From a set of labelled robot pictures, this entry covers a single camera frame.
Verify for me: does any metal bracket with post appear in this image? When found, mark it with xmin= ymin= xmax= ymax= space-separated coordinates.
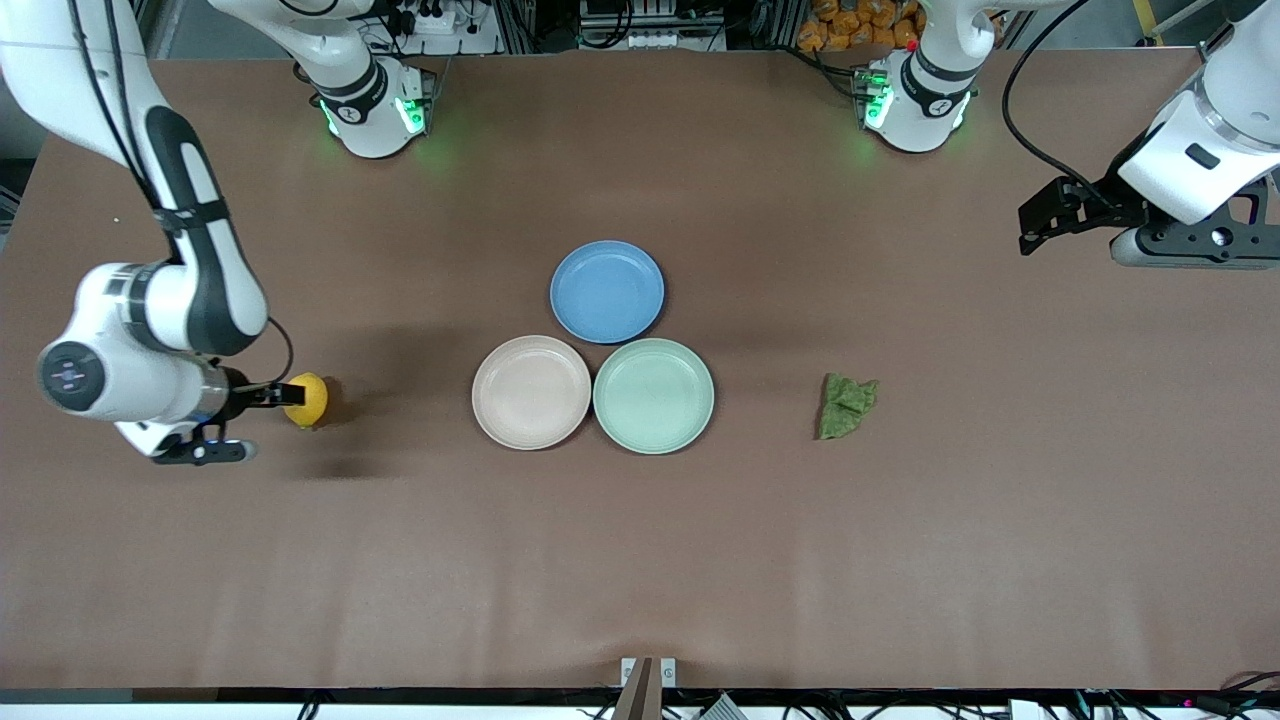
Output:
xmin=612 ymin=656 xmax=678 ymax=720

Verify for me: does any black electronics rack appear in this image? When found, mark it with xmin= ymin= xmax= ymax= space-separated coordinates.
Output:
xmin=578 ymin=0 xmax=726 ymax=51

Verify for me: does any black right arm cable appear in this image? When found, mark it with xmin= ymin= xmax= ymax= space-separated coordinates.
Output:
xmin=65 ymin=0 xmax=296 ymax=389

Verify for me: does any beige round plate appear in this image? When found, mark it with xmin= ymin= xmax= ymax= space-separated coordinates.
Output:
xmin=471 ymin=335 xmax=593 ymax=451

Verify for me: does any white power strip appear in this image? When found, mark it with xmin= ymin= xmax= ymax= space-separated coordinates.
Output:
xmin=385 ymin=0 xmax=498 ymax=56

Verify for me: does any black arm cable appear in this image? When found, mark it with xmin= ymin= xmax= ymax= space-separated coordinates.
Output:
xmin=1001 ymin=0 xmax=1098 ymax=198
xmin=65 ymin=0 xmax=296 ymax=389

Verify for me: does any blue round plate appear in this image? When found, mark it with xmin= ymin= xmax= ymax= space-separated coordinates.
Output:
xmin=549 ymin=240 xmax=666 ymax=345

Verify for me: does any aluminium frame corner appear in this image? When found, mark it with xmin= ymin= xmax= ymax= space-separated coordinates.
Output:
xmin=1135 ymin=0 xmax=1216 ymax=51

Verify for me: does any green lettuce leaf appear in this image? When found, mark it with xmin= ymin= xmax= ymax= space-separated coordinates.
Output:
xmin=817 ymin=372 xmax=880 ymax=442

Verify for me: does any bag of oranges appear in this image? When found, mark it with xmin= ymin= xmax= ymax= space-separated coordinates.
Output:
xmin=797 ymin=0 xmax=926 ymax=51

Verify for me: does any yellow lemon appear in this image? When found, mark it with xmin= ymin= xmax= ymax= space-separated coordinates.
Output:
xmin=283 ymin=372 xmax=329 ymax=431

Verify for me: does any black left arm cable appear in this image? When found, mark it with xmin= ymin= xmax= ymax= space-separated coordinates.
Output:
xmin=1001 ymin=0 xmax=1098 ymax=198

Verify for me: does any mint green round plate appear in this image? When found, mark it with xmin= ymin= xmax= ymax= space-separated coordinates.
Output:
xmin=592 ymin=338 xmax=716 ymax=456

